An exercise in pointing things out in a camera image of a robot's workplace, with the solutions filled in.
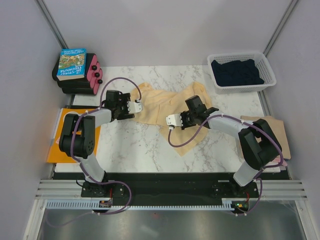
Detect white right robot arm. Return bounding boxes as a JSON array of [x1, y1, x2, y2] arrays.
[[178, 95, 284, 197]]

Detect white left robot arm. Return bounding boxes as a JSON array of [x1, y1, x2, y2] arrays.
[[58, 90, 143, 197]]

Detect pink and black case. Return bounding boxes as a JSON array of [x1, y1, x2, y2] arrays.
[[51, 53, 103, 95]]

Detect navy t-shirt in basket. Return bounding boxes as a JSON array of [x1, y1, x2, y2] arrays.
[[211, 59, 265, 87]]

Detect blue illustrated book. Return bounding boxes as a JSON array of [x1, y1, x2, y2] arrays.
[[56, 48, 87, 81]]

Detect folded beige t-shirt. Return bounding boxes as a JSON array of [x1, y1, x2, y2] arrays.
[[240, 115, 292, 161]]

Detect white plastic basket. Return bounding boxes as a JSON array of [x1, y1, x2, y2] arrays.
[[207, 51, 277, 95]]

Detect orange board with black border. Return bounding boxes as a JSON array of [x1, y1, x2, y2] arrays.
[[46, 105, 93, 164]]

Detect folded pink and blue clothes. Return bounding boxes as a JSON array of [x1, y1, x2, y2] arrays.
[[272, 156, 288, 167]]

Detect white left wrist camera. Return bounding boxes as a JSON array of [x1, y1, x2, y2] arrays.
[[127, 101, 144, 114]]

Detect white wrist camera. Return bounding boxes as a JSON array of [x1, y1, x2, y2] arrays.
[[127, 101, 144, 114], [165, 113, 183, 127]]

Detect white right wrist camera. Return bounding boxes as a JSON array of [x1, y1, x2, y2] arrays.
[[165, 113, 183, 127]]

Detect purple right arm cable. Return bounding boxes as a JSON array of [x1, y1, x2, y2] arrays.
[[167, 113, 288, 216]]

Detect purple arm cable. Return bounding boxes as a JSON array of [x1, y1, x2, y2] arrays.
[[44, 76, 143, 227], [167, 113, 288, 216]]

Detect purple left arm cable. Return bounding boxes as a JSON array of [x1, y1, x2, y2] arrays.
[[44, 76, 143, 227]]

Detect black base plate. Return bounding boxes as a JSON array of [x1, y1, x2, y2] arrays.
[[51, 171, 261, 208]]

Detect white slotted cable duct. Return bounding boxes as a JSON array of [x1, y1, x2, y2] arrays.
[[46, 199, 236, 211]]

